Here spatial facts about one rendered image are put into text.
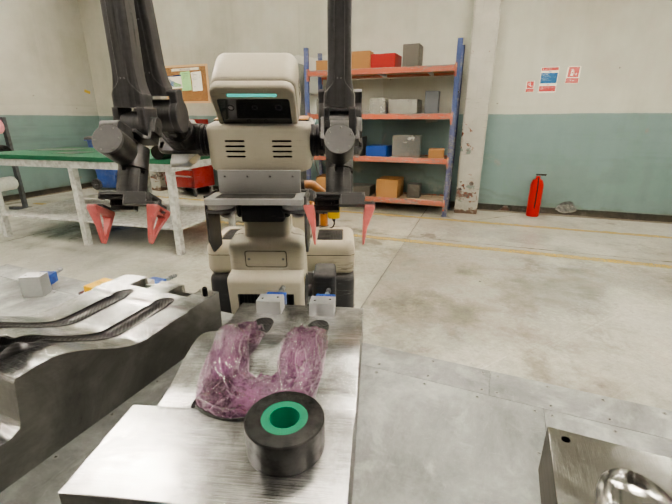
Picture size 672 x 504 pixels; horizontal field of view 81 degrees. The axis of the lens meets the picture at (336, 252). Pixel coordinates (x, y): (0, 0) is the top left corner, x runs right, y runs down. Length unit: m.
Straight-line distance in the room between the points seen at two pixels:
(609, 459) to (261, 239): 0.92
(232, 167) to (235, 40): 6.04
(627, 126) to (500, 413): 5.57
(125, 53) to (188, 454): 0.74
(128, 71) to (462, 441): 0.88
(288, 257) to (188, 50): 6.65
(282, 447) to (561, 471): 0.30
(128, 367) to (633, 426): 0.77
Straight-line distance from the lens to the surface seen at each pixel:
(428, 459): 0.60
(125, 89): 0.94
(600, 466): 0.56
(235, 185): 1.09
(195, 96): 7.51
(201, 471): 0.44
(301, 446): 0.40
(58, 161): 4.69
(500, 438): 0.65
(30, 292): 1.26
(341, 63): 0.84
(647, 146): 6.18
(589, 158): 6.04
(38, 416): 0.66
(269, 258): 1.15
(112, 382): 0.72
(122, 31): 0.95
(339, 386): 0.56
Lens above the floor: 1.23
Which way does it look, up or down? 19 degrees down
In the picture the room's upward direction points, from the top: straight up
